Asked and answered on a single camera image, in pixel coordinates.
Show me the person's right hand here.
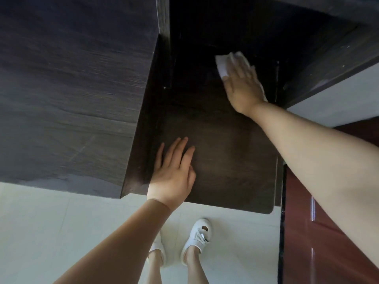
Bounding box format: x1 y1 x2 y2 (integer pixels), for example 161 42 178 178
222 51 267 117

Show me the person's left hand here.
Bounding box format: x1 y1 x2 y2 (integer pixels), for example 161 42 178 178
147 137 197 212

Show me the white cleaning cloth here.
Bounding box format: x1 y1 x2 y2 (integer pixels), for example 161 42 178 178
215 51 269 103

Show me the person's right forearm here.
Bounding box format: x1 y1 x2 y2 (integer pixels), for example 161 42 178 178
246 101 379 270

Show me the person's left forearm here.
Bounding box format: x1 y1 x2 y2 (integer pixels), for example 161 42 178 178
53 199 172 284

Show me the dark wooden shelf board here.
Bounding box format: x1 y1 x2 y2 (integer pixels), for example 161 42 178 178
121 86 282 215

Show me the person's white right shoe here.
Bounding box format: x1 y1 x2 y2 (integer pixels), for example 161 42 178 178
180 218 213 267

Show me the person's white shoe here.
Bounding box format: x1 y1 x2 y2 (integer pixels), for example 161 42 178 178
147 232 166 267
180 218 213 267

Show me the person's white left shoe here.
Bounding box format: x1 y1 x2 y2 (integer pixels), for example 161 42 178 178
147 232 166 267

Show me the person's right leg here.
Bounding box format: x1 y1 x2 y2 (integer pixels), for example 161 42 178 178
184 246 210 284

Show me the person's leg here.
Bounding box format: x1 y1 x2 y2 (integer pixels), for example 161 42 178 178
184 246 210 284
146 249 163 284

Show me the person's left leg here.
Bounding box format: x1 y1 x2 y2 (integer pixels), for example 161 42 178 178
146 249 163 284

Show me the dark wooden cabinet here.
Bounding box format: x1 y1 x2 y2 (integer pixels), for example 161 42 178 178
0 0 379 200

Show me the red-brown glossy door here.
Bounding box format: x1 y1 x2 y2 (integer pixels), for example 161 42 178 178
277 117 379 284

